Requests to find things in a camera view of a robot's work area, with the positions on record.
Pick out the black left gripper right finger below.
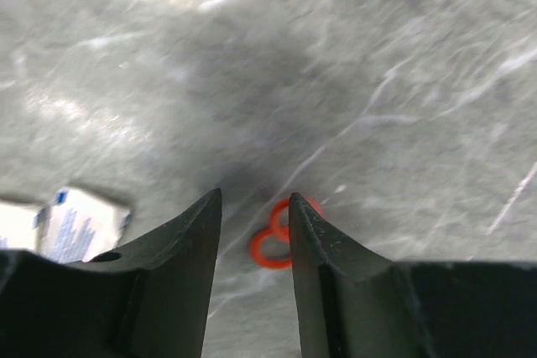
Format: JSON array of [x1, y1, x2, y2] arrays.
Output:
[[289, 194, 536, 357]]

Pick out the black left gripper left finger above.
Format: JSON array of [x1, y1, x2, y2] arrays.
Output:
[[1, 189, 222, 357]]

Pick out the orange handled scissors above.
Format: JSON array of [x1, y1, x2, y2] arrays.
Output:
[[248, 196, 324, 269]]

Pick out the white bandage packet right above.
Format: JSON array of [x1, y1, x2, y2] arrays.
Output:
[[39, 187, 132, 264]]

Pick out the white bandage packet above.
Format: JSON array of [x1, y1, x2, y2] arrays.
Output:
[[39, 187, 132, 264], [0, 200, 44, 252]]

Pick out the white bandage packet left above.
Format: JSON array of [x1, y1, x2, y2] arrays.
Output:
[[0, 200, 44, 252]]

